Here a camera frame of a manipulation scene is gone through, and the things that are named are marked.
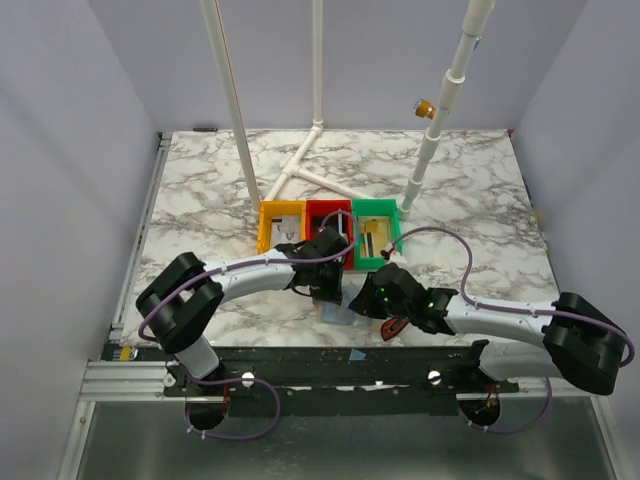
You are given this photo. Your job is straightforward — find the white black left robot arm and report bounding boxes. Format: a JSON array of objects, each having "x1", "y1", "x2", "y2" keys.
[{"x1": 135, "y1": 226, "x2": 355, "y2": 395}]

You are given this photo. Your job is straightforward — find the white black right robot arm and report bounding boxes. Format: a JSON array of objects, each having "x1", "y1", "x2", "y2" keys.
[{"x1": 349, "y1": 263, "x2": 625, "y2": 395}]

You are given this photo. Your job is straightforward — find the silver VIP card front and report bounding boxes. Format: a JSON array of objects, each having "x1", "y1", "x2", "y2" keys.
[{"x1": 270, "y1": 215, "x2": 302, "y2": 248}]

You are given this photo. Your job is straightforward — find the gold card in green bin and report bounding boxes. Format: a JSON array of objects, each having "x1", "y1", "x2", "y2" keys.
[{"x1": 360, "y1": 216, "x2": 391, "y2": 259}]

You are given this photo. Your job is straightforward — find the red black utility knife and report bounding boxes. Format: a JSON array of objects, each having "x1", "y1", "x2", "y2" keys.
[{"x1": 380, "y1": 317, "x2": 409, "y2": 341}]

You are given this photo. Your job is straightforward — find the green plastic bin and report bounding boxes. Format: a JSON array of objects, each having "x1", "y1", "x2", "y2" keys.
[{"x1": 352, "y1": 199, "x2": 401, "y2": 271}]

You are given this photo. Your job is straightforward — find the red plastic bin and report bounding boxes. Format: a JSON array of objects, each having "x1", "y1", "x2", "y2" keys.
[{"x1": 305, "y1": 199, "x2": 354, "y2": 243}]

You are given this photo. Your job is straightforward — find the yellow plastic bin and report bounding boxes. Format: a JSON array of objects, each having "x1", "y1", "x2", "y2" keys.
[{"x1": 256, "y1": 201, "x2": 306, "y2": 253}]

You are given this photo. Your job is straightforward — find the orange knob on pipe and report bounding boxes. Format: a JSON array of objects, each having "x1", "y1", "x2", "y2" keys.
[{"x1": 414, "y1": 99, "x2": 436, "y2": 119}]

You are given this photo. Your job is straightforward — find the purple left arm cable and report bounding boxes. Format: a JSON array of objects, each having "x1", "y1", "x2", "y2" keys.
[{"x1": 137, "y1": 210, "x2": 359, "y2": 441}]

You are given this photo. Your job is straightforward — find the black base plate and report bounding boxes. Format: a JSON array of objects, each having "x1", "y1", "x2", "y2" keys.
[{"x1": 164, "y1": 341, "x2": 518, "y2": 417}]

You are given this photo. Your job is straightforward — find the white PVC pipe frame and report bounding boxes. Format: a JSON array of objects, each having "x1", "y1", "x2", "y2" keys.
[{"x1": 201, "y1": 0, "x2": 495, "y2": 219}]

